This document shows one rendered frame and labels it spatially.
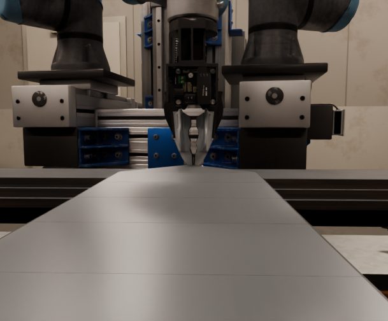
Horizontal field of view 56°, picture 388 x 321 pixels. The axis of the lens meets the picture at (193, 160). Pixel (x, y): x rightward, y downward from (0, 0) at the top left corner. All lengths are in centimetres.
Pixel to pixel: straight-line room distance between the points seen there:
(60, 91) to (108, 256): 68
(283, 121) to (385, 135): 375
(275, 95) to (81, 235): 56
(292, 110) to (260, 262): 57
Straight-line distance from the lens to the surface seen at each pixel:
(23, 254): 20
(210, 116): 56
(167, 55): 103
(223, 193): 34
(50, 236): 23
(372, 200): 46
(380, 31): 454
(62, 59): 99
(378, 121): 443
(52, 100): 85
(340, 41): 443
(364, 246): 78
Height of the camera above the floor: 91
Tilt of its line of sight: 6 degrees down
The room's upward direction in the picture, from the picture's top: straight up
